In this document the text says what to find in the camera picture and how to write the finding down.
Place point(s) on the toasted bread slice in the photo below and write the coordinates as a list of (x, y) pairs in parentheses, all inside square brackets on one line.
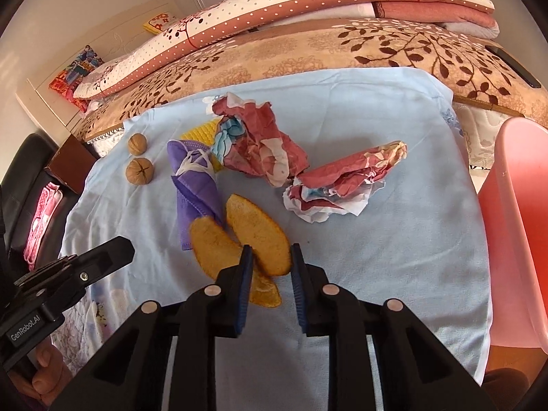
[(261, 235), (265, 293), (214, 248)]

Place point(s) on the brown wooden nightstand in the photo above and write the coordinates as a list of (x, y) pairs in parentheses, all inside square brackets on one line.
[(68, 162)]

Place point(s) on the light blue cloth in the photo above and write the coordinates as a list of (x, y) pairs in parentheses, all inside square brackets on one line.
[(385, 244)]

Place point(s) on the purple cloth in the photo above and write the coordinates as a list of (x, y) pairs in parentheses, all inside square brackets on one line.
[(197, 188)]

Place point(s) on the yellow flower pillow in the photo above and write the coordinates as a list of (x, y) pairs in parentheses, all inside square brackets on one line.
[(160, 22)]

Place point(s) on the pink plastic bucket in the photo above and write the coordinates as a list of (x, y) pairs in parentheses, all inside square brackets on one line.
[(513, 222)]

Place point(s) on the pink folded blanket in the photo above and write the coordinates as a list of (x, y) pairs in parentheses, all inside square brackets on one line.
[(428, 13)]

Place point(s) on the walnut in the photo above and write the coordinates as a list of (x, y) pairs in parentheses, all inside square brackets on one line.
[(139, 171), (138, 144)]

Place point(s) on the yellow foam net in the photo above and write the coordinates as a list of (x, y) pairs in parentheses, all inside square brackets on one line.
[(201, 130)]

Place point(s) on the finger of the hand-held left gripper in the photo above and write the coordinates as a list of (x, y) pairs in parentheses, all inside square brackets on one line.
[(107, 254)]

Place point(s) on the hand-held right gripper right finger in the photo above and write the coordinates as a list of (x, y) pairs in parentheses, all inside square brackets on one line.
[(299, 291)]

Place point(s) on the brown leaf print blanket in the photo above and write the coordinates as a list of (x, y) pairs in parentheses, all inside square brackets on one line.
[(299, 51)]

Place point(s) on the black phone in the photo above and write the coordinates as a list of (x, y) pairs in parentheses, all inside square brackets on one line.
[(513, 66)]

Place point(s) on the black leather chair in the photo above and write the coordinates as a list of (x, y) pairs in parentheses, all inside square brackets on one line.
[(17, 180)]

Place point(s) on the cream headboard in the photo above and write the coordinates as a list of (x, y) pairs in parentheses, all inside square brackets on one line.
[(107, 38)]

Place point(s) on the pink padded garment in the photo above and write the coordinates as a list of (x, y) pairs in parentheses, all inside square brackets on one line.
[(43, 222)]

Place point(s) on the colourful printed pillow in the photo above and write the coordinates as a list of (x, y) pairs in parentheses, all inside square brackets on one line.
[(75, 75)]

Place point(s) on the white folded sheet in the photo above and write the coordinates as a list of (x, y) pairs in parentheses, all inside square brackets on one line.
[(334, 12)]

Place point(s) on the crumpled red printed paper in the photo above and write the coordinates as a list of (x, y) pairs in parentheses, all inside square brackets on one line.
[(342, 180), (257, 137)]

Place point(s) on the person's left hand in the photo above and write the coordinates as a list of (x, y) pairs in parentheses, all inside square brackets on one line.
[(47, 372)]

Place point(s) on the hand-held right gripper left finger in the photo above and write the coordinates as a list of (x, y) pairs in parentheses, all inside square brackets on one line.
[(245, 291)]

